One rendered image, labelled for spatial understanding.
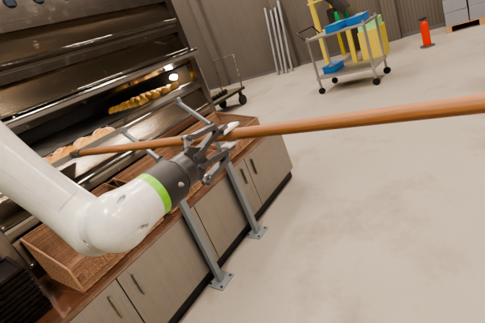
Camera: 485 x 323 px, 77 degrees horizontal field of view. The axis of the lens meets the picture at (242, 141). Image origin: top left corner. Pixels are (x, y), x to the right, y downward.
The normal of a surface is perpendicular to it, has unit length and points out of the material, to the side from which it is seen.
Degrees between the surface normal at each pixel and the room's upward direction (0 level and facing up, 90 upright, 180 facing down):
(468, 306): 0
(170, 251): 90
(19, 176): 80
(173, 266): 90
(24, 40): 70
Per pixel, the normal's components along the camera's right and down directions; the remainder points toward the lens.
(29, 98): 0.60, -0.38
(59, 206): 0.38, -0.06
